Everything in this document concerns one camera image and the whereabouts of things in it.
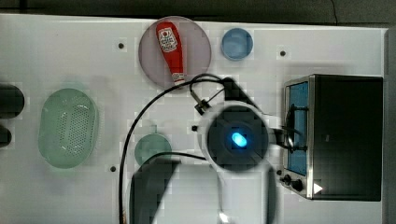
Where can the blue bowl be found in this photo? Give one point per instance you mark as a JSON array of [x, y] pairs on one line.
[[236, 44]]

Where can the grey round plate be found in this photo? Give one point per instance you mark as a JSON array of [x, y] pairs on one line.
[[196, 52]]

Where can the green cup with handle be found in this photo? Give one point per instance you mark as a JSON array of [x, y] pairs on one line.
[[150, 142]]

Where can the black toaster oven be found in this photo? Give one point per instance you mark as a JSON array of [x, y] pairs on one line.
[[333, 137]]

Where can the red plush ketchup bottle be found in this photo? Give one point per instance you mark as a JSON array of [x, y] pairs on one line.
[[171, 47]]

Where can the large black pot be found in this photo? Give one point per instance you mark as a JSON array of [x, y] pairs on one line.
[[11, 101]]

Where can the green oval colander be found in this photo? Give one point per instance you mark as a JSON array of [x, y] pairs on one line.
[[68, 128]]

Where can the small black pot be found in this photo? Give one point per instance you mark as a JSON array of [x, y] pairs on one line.
[[5, 136]]

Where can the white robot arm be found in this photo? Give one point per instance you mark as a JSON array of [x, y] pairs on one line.
[[231, 181]]

